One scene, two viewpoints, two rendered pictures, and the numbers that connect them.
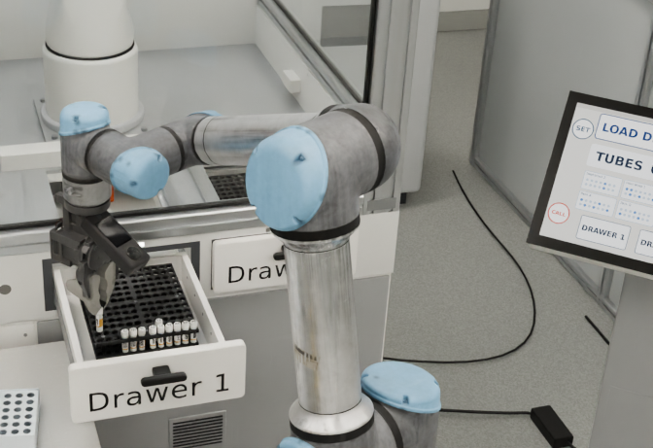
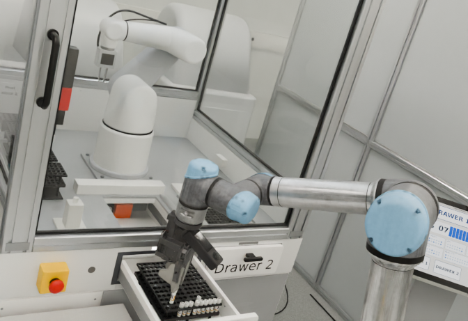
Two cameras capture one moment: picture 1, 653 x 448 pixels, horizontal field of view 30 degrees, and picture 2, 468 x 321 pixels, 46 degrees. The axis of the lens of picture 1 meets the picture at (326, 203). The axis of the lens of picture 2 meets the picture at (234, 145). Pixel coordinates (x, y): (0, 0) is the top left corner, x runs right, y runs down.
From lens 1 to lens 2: 84 cm
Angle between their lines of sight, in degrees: 17
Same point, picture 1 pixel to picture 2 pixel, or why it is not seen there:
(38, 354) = (105, 312)
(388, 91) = (315, 173)
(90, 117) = (212, 168)
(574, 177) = not seen: hidden behind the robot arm
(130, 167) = (244, 203)
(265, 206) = (382, 239)
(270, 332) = not seen: hidden behind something
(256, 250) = (232, 255)
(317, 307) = (394, 306)
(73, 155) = (196, 191)
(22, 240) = (111, 239)
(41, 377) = not seen: outside the picture
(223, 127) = (294, 184)
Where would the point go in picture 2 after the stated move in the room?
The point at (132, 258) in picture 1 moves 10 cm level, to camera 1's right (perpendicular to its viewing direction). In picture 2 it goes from (216, 259) to (254, 264)
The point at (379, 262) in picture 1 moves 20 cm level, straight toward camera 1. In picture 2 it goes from (285, 266) to (298, 299)
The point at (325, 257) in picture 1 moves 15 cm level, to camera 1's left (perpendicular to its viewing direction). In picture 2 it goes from (407, 274) to (338, 264)
